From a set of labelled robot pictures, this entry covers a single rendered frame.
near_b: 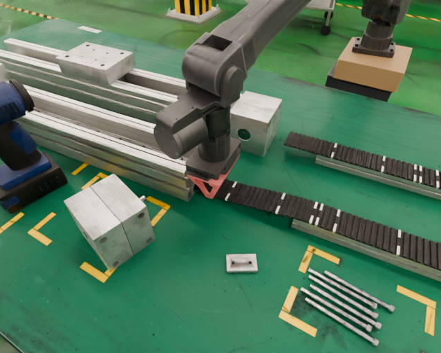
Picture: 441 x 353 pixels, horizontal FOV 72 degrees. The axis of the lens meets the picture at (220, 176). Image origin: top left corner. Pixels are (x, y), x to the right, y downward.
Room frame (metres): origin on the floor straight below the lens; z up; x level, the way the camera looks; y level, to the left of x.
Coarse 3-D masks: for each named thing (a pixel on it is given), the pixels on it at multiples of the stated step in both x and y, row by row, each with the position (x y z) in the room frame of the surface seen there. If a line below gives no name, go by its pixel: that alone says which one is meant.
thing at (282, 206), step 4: (284, 196) 0.37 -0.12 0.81; (288, 196) 0.37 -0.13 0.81; (280, 200) 0.36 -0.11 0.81; (284, 200) 0.36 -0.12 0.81; (288, 200) 0.36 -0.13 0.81; (280, 204) 0.35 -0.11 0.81; (284, 204) 0.35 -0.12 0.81; (288, 204) 0.35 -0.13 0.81; (276, 208) 0.34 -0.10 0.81; (280, 208) 0.34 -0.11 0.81; (284, 208) 0.34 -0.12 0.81; (276, 212) 0.33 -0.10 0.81; (280, 212) 0.33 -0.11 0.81; (284, 212) 0.33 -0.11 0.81
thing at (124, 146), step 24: (48, 96) 0.63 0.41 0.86; (24, 120) 0.55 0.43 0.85; (48, 120) 0.53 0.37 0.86; (72, 120) 0.57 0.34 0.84; (96, 120) 0.56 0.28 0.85; (120, 120) 0.53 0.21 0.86; (48, 144) 0.53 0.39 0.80; (72, 144) 0.50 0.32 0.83; (96, 144) 0.46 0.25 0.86; (120, 144) 0.45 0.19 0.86; (144, 144) 0.49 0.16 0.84; (120, 168) 0.44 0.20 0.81; (144, 168) 0.42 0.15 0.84; (168, 168) 0.39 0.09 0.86; (168, 192) 0.40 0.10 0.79; (192, 192) 0.40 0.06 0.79
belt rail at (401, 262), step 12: (300, 228) 0.31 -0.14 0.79; (312, 228) 0.30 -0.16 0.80; (336, 240) 0.29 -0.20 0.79; (348, 240) 0.28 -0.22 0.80; (360, 252) 0.27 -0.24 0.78; (372, 252) 0.26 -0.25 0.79; (384, 252) 0.25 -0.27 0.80; (396, 264) 0.24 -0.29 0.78; (408, 264) 0.24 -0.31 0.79; (420, 264) 0.23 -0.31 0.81; (432, 276) 0.22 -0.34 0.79
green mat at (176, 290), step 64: (320, 128) 0.62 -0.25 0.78; (384, 128) 0.62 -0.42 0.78; (64, 192) 0.41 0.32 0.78; (320, 192) 0.41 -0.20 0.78; (384, 192) 0.41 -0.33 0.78; (0, 256) 0.26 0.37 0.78; (64, 256) 0.26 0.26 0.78; (192, 256) 0.26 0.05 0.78; (256, 256) 0.26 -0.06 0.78; (320, 256) 0.26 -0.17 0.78; (0, 320) 0.16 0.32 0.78; (64, 320) 0.16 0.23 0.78; (128, 320) 0.16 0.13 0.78; (192, 320) 0.16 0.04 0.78; (256, 320) 0.16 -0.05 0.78; (320, 320) 0.16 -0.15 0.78; (384, 320) 0.16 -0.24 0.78
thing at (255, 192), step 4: (252, 188) 0.40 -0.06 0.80; (256, 188) 0.40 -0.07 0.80; (260, 188) 0.39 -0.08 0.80; (252, 192) 0.39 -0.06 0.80; (256, 192) 0.39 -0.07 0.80; (248, 196) 0.38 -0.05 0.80; (252, 196) 0.38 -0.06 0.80; (256, 196) 0.37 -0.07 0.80; (248, 200) 0.37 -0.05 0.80; (252, 200) 0.36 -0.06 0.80; (244, 204) 0.36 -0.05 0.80; (248, 204) 0.36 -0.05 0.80; (252, 204) 0.36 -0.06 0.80
